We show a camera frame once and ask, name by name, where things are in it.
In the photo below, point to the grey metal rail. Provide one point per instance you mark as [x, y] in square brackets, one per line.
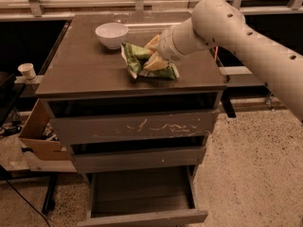
[239, 76]

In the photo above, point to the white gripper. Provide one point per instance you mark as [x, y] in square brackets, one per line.
[165, 45]

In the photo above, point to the white ceramic bowl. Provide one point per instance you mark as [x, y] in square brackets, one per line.
[112, 35]

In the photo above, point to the black stand leg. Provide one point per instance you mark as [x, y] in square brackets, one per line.
[49, 203]

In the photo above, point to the grey drawer cabinet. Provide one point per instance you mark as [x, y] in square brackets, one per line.
[87, 79]

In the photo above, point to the cardboard box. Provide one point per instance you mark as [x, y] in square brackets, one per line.
[33, 137]

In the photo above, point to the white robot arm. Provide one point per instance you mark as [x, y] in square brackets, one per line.
[217, 23]

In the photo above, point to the green jalapeno chip bag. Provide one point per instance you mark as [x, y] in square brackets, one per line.
[135, 56]

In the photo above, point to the grey middle drawer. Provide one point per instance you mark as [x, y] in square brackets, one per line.
[137, 159]

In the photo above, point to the grey top drawer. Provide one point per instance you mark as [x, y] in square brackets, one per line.
[134, 126]

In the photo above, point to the white paper cup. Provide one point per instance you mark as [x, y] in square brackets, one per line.
[27, 70]

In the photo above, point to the grey open bottom drawer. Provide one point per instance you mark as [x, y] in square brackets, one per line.
[156, 197]

